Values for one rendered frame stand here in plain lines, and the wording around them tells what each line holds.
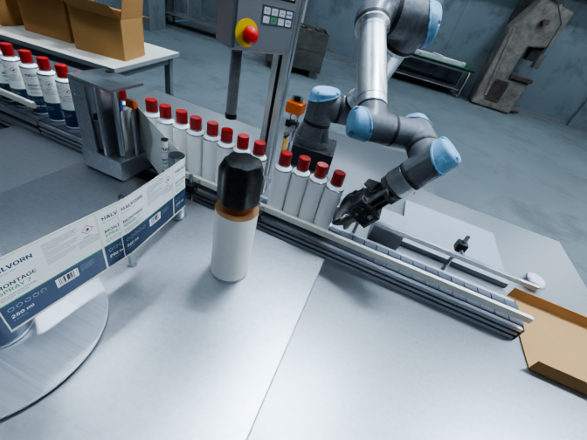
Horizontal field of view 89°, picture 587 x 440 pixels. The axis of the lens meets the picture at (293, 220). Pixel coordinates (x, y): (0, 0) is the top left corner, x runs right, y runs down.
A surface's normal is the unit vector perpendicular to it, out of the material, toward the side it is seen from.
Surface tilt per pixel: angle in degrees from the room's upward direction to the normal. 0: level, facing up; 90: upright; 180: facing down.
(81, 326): 0
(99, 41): 90
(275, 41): 90
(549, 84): 90
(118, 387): 0
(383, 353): 0
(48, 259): 90
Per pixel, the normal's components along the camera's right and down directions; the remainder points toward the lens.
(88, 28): -0.12, 0.60
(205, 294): 0.22, -0.76
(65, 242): 0.87, 0.44
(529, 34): -0.33, 0.53
